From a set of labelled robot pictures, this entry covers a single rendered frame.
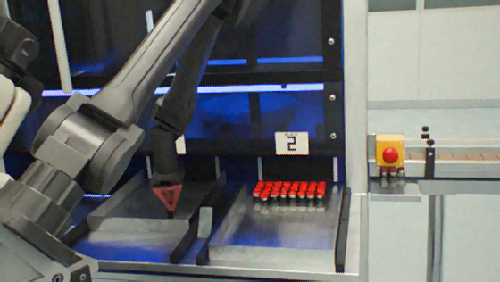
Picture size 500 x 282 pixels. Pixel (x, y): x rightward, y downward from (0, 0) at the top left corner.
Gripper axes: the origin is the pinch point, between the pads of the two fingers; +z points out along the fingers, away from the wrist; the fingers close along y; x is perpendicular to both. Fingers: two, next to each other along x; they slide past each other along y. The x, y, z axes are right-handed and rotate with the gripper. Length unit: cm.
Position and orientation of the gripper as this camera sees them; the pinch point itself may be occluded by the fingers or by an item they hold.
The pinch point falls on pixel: (172, 203)
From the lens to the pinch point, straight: 132.1
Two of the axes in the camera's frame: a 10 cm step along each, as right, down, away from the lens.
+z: 0.8, 9.2, 3.8
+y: -0.3, -3.8, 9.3
